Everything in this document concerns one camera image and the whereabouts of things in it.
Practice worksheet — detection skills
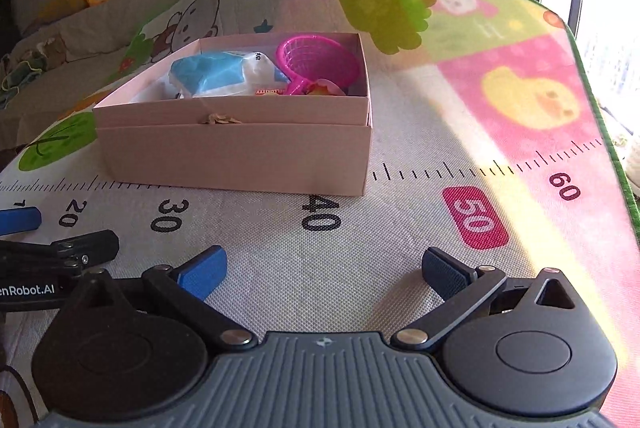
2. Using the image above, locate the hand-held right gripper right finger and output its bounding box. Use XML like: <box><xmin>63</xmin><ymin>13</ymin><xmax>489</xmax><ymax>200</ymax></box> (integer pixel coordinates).
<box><xmin>391</xmin><ymin>247</ymin><xmax>576</xmax><ymax>351</ymax></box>

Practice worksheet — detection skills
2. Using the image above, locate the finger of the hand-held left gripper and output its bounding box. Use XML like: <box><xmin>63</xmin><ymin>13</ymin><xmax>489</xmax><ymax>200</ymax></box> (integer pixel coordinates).
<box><xmin>0</xmin><ymin>207</ymin><xmax>42</xmax><ymax>235</ymax></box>
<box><xmin>0</xmin><ymin>229</ymin><xmax>120</xmax><ymax>278</ymax></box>

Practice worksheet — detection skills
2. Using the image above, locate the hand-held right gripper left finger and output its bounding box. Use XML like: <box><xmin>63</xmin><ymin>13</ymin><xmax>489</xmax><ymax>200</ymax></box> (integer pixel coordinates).
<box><xmin>75</xmin><ymin>245</ymin><xmax>253</xmax><ymax>351</ymax></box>

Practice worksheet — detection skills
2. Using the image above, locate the pink cardboard box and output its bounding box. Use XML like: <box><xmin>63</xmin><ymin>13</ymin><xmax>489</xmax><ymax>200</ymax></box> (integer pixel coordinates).
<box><xmin>92</xmin><ymin>32</ymin><xmax>375</xmax><ymax>197</ymax></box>

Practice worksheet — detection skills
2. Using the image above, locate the blue tissue packet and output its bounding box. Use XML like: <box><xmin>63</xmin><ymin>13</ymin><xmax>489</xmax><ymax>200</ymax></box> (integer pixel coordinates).
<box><xmin>162</xmin><ymin>49</ymin><xmax>292</xmax><ymax>100</ymax></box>

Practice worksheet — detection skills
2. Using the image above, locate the pink plastic toy net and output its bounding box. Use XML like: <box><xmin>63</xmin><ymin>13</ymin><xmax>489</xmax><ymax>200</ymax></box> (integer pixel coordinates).
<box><xmin>276</xmin><ymin>36</ymin><xmax>362</xmax><ymax>97</ymax></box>

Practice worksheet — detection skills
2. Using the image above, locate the cartoon printed play mat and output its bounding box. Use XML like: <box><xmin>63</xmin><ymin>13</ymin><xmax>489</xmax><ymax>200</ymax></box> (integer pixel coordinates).
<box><xmin>0</xmin><ymin>0</ymin><xmax>640</xmax><ymax>428</ymax></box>

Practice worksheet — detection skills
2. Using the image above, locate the green cloth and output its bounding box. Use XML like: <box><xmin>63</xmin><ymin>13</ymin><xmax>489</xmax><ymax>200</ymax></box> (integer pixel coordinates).
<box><xmin>0</xmin><ymin>51</ymin><xmax>48</xmax><ymax>110</ymax></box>

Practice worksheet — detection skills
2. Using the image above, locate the beige covered sofa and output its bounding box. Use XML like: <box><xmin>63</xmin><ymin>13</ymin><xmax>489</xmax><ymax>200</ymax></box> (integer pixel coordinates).
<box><xmin>0</xmin><ymin>0</ymin><xmax>236</xmax><ymax>151</ymax></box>

